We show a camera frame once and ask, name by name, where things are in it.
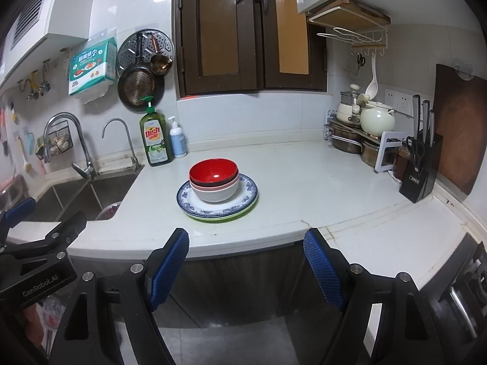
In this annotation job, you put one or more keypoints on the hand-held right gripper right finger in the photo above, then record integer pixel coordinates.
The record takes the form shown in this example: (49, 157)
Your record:
(323, 270)

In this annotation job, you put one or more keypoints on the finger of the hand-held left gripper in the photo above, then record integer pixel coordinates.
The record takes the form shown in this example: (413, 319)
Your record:
(19, 211)
(70, 228)

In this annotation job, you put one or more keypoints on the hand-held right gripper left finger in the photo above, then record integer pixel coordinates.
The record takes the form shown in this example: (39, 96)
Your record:
(167, 270)

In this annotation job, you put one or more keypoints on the green plate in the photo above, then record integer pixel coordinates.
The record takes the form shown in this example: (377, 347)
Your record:
(236, 216)

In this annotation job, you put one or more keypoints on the white bowl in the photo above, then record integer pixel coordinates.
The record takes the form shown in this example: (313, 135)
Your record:
(215, 196)

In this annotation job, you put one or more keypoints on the pink bowl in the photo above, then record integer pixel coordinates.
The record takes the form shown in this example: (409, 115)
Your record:
(228, 186)

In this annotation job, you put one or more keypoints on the red and black bowl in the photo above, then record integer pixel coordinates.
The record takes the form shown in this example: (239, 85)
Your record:
(213, 171)

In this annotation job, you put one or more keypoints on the blue floral rim plate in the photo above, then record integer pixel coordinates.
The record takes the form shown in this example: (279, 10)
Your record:
(248, 189)

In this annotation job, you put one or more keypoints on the steel kitchen sink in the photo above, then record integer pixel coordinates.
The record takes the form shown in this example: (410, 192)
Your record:
(68, 197)

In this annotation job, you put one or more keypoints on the plastic bag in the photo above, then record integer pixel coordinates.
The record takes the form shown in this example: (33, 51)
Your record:
(51, 311)

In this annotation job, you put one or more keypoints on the yellow dish brush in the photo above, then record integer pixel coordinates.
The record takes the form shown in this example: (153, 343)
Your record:
(26, 165)

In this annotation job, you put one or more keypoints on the tall steel kitchen faucet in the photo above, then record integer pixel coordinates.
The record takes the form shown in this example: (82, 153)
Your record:
(88, 169)

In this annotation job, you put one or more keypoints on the slim gooseneck steel faucet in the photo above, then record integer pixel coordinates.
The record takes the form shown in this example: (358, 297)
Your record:
(134, 161)

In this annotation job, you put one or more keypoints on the green dish soap bottle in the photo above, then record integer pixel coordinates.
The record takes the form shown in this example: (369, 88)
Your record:
(156, 140)

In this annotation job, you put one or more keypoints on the small steel pot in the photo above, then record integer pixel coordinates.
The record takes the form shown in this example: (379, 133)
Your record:
(369, 156)

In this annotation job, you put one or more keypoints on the wide steel pot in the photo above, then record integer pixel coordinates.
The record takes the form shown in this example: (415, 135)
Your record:
(346, 144)

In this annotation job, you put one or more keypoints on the white pump bottle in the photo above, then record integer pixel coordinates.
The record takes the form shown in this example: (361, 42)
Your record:
(177, 142)

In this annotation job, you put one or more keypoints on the white plastic stand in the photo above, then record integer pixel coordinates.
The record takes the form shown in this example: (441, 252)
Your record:
(381, 156)

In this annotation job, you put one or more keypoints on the black knife block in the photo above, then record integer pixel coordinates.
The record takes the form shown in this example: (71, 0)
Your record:
(418, 182)

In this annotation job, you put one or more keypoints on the brown glass jar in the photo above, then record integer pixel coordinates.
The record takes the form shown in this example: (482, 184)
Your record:
(401, 161)

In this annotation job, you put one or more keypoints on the metal pot rack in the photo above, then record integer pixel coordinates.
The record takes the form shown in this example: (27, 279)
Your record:
(329, 121)

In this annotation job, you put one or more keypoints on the black kitchen scissors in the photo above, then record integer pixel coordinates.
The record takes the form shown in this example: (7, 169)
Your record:
(418, 154)

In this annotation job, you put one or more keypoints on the copper lined frying pan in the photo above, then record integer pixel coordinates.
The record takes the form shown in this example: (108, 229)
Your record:
(135, 85)

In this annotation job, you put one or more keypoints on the cream ceramic pot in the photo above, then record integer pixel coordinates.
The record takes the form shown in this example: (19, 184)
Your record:
(376, 121)

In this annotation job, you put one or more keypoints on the paper towel pack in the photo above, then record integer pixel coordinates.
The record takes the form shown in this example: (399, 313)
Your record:
(91, 68)

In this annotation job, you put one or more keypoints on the black round pan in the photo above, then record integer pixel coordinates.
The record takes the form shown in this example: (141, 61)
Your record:
(159, 91)

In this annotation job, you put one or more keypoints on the brass ladle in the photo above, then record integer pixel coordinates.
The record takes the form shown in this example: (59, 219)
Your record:
(160, 64)

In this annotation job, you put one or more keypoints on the white plastic spoon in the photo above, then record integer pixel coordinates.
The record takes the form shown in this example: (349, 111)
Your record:
(372, 87)

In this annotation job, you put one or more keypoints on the dark wooden cutting board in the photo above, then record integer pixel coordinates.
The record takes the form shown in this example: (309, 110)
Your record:
(460, 129)

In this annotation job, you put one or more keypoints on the small hanging scissors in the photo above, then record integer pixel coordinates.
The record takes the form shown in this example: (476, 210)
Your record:
(361, 61)

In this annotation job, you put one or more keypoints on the clear suction hook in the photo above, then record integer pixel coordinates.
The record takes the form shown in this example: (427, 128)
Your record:
(462, 70)

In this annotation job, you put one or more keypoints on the white wall socket panel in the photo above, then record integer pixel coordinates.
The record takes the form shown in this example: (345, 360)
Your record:
(403, 103)

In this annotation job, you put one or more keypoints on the white vented wall cabinet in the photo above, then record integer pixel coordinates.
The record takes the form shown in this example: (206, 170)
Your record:
(64, 7)

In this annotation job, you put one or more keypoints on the brown wooden window frame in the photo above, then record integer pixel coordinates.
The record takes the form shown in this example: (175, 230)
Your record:
(224, 26)

